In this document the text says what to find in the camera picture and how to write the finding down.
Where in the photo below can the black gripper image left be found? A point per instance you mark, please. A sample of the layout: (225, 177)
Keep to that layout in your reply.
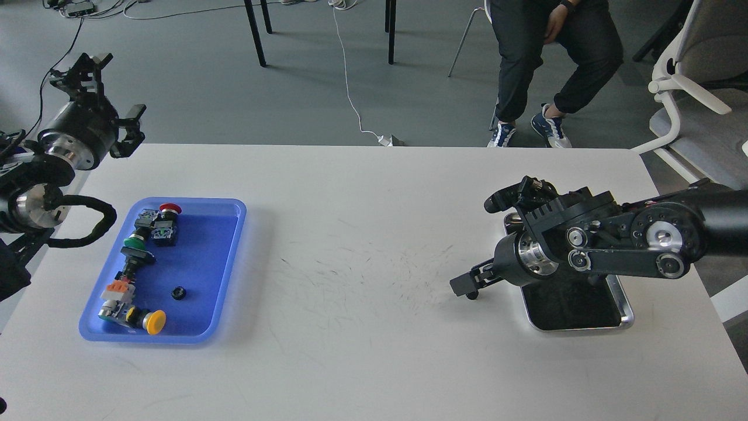
(84, 134)

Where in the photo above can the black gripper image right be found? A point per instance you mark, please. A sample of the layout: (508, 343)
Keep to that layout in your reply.
(518, 258)

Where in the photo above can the small black gear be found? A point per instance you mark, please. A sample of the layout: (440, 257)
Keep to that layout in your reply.
(178, 293)

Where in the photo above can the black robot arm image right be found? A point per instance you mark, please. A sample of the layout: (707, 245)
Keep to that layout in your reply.
(564, 236)

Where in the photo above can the silver metal tray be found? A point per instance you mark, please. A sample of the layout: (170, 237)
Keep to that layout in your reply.
(569, 302)

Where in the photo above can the blue plastic tray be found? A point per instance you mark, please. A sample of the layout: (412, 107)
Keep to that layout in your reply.
(209, 231)

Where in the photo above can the black power strip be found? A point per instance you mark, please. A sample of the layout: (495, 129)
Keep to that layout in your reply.
(79, 9)

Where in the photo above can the white power adapter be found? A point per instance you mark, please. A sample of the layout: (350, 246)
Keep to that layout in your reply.
(390, 141)

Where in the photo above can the black table leg left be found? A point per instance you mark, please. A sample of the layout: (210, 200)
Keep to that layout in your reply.
(264, 8)

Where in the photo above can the black table leg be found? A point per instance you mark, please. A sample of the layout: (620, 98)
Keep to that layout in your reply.
(390, 28)
(264, 8)

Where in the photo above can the grey metal chair leg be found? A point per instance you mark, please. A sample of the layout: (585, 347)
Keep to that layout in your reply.
(464, 36)

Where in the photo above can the black table leg right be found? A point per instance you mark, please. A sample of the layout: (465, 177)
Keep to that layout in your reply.
(390, 28)

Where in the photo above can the white office chair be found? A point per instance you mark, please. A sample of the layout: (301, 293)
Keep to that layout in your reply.
(701, 131)

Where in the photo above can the red push button switch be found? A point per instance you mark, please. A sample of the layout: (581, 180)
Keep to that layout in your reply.
(161, 223)

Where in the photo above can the green push button switch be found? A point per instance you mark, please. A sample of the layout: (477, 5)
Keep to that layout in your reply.
(137, 240)

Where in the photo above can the black selector switch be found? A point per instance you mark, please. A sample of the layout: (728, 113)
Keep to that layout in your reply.
(134, 259)

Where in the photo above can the yellow push button switch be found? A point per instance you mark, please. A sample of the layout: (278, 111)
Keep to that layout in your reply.
(118, 307)

